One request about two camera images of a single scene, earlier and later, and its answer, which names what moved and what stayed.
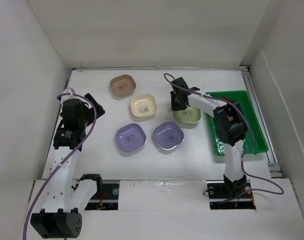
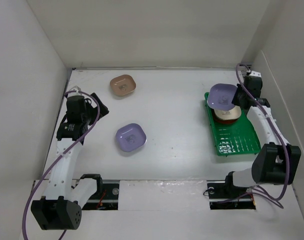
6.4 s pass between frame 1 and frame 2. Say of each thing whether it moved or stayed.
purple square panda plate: moved
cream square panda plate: moved
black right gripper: moved
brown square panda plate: stayed
